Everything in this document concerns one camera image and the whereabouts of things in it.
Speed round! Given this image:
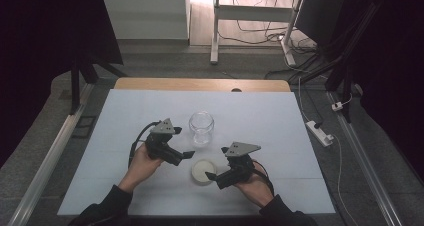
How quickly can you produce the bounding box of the black curtain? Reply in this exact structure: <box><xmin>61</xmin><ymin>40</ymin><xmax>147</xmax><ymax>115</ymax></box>
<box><xmin>343</xmin><ymin>0</ymin><xmax>424</xmax><ymax>189</ymax></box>
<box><xmin>0</xmin><ymin>0</ymin><xmax>125</xmax><ymax>170</ymax></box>

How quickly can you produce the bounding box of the white desk frame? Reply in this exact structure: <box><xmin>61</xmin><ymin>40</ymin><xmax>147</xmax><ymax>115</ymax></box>
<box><xmin>210</xmin><ymin>0</ymin><xmax>305</xmax><ymax>67</ymax></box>

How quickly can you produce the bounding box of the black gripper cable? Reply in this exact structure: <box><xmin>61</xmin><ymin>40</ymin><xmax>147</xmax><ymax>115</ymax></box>
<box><xmin>251</xmin><ymin>159</ymin><xmax>275</xmax><ymax>198</ymax></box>
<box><xmin>128</xmin><ymin>120</ymin><xmax>162</xmax><ymax>169</ymax></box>

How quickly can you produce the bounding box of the wooden table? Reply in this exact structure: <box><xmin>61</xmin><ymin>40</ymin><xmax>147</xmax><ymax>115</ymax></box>
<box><xmin>114</xmin><ymin>77</ymin><xmax>292</xmax><ymax>93</ymax></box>

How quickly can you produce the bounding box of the black stand with cables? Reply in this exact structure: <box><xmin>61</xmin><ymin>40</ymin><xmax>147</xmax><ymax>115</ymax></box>
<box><xmin>264</xmin><ymin>0</ymin><xmax>388</xmax><ymax>124</ymax></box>

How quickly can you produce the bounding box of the black metal stand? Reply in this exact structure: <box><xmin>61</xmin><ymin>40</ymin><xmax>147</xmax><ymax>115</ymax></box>
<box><xmin>69</xmin><ymin>52</ymin><xmax>130</xmax><ymax>116</ymax></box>

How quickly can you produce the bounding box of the white table mat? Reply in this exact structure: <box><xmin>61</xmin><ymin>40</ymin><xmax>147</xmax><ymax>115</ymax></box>
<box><xmin>57</xmin><ymin>88</ymin><xmax>336</xmax><ymax>218</ymax></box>

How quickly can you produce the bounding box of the white power strip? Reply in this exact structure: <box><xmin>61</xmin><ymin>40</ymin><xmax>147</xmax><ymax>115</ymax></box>
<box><xmin>305</xmin><ymin>120</ymin><xmax>335</xmax><ymax>148</ymax></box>

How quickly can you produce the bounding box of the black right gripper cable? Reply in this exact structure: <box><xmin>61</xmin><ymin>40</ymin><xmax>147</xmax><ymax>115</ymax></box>
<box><xmin>251</xmin><ymin>159</ymin><xmax>275</xmax><ymax>198</ymax></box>

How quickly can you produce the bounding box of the person's right hand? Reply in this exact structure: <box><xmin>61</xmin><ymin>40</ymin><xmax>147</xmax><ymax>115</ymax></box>
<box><xmin>233</xmin><ymin>162</ymin><xmax>275</xmax><ymax>209</ymax></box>

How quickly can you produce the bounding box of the tangle of floor cables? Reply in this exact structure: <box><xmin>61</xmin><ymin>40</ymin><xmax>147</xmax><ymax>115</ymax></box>
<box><xmin>218</xmin><ymin>0</ymin><xmax>318</xmax><ymax>59</ymax></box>

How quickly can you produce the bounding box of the cream round jar lid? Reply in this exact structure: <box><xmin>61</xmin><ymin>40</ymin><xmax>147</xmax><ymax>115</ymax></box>
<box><xmin>190</xmin><ymin>158</ymin><xmax>218</xmax><ymax>186</ymax></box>

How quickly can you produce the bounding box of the thin white cable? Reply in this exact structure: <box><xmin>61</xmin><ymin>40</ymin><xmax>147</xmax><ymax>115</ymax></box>
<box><xmin>297</xmin><ymin>75</ymin><xmax>312</xmax><ymax>124</ymax></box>

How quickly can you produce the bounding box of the long white power cable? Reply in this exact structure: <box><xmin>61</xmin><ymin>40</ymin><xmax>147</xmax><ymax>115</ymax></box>
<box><xmin>330</xmin><ymin>133</ymin><xmax>360</xmax><ymax>226</ymax></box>

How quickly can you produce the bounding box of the person's left hand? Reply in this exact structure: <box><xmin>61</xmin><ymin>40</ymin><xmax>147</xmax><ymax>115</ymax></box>
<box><xmin>118</xmin><ymin>142</ymin><xmax>165</xmax><ymax>194</ymax></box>

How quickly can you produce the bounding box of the clear glass jar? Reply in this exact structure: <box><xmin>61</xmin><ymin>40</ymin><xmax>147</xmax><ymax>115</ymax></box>
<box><xmin>188</xmin><ymin>110</ymin><xmax>215</xmax><ymax>147</ymax></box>

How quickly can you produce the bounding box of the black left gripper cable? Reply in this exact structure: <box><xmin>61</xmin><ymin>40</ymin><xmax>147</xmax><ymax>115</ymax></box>
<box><xmin>128</xmin><ymin>120</ymin><xmax>162</xmax><ymax>169</ymax></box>

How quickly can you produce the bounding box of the white cabinet panel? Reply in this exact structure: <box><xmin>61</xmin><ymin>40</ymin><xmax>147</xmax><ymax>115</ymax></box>
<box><xmin>100</xmin><ymin>0</ymin><xmax>191</xmax><ymax>41</ymax></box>

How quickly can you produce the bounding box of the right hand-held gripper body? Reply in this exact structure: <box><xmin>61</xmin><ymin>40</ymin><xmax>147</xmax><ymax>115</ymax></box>
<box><xmin>215</xmin><ymin>141</ymin><xmax>262</xmax><ymax>191</ymax></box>

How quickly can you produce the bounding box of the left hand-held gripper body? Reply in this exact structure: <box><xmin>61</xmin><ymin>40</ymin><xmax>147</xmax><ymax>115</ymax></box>
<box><xmin>144</xmin><ymin>118</ymin><xmax>185</xmax><ymax>167</ymax></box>

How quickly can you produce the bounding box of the aluminium floor rail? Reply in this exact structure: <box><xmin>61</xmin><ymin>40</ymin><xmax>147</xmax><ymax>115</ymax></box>
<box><xmin>7</xmin><ymin>82</ymin><xmax>95</xmax><ymax>226</ymax></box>
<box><xmin>325</xmin><ymin>90</ymin><xmax>405</xmax><ymax>226</ymax></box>

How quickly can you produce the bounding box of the black rectangular floor frame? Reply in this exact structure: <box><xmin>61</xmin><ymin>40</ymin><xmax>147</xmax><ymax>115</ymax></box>
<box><xmin>70</xmin><ymin>114</ymin><xmax>98</xmax><ymax>140</ymax></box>

